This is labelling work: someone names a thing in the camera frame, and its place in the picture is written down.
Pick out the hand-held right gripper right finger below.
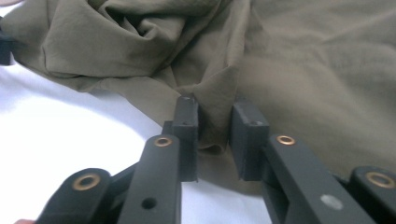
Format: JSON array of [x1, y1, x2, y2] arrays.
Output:
[[230, 98, 270, 181]]

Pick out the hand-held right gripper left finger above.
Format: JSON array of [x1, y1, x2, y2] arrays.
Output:
[[162, 95, 200, 183]]

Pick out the olive green pants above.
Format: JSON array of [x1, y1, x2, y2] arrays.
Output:
[[0, 0, 396, 195]]

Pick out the white table cover board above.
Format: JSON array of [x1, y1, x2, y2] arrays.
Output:
[[0, 3, 265, 224]]

